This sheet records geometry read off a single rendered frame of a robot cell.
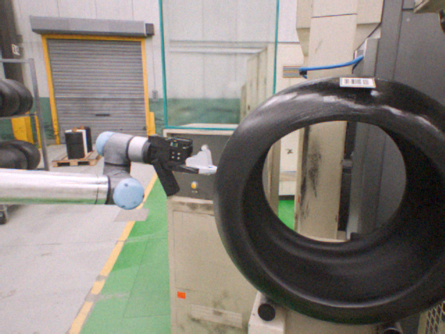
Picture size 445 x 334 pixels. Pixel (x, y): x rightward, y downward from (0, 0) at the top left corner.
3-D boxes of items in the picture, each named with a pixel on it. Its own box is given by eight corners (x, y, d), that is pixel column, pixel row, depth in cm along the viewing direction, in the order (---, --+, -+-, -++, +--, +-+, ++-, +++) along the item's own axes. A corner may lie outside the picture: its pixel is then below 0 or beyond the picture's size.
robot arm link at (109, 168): (103, 205, 82) (108, 165, 81) (97, 194, 92) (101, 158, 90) (133, 205, 87) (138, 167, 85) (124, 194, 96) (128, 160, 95)
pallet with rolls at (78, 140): (67, 156, 745) (63, 125, 728) (103, 155, 763) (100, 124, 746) (52, 167, 631) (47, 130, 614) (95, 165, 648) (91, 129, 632)
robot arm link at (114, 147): (109, 157, 94) (112, 130, 93) (141, 163, 92) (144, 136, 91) (92, 158, 87) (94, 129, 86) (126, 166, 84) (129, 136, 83)
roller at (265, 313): (289, 250, 108) (278, 255, 109) (282, 239, 107) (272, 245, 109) (278, 319, 75) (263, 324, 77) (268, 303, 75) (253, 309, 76)
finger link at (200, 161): (218, 155, 77) (185, 149, 79) (215, 177, 79) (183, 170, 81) (222, 153, 80) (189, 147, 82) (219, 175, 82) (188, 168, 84)
